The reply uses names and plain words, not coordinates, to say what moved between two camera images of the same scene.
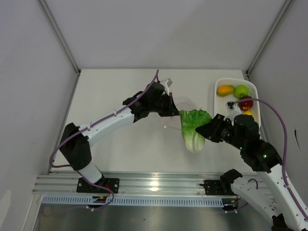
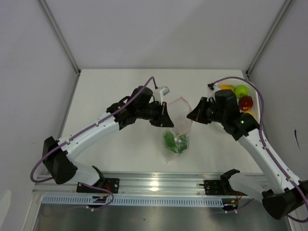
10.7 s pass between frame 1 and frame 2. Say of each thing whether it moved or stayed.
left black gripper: moved
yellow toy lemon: stayed
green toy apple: stayed
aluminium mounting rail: stayed
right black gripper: moved
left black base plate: stayed
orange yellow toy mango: stayed
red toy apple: stayed
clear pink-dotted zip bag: moved
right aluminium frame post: stayed
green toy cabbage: moved
